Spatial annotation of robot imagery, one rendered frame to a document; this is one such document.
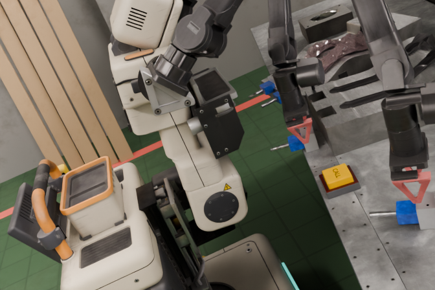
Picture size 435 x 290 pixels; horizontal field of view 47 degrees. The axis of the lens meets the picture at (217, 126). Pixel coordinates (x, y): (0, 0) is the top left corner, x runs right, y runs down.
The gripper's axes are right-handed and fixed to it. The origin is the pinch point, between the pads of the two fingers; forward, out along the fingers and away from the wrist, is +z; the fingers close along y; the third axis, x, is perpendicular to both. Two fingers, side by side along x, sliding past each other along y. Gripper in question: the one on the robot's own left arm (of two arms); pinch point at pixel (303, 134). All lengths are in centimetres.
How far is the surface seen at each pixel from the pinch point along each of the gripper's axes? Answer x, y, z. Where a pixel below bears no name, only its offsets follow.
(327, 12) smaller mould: -23, 91, -3
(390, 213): -13.1, -39.0, 1.9
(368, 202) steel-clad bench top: -10.1, -29.9, 4.9
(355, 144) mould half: -12.2, -7.8, 3.2
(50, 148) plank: 181, 183, 54
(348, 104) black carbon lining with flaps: -13.9, 1.5, -3.9
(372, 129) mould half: -17.4, -7.3, 0.4
